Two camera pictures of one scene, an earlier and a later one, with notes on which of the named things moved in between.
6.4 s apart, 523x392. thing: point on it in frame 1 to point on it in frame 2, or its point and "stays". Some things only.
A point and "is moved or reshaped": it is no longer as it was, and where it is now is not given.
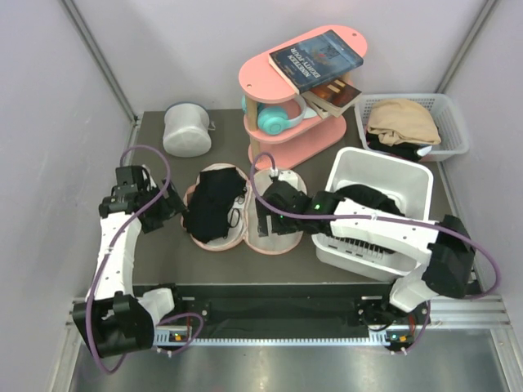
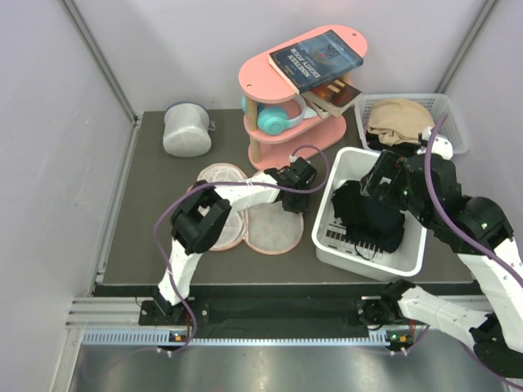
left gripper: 171,207 to 297,208
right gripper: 276,227 to 388,165
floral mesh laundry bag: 223,209 stays
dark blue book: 313,61 stays
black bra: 218,192 is moved or reshaped
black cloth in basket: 408,151 stays
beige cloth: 402,120 stays
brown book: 333,99 stays
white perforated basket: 453,140 stays
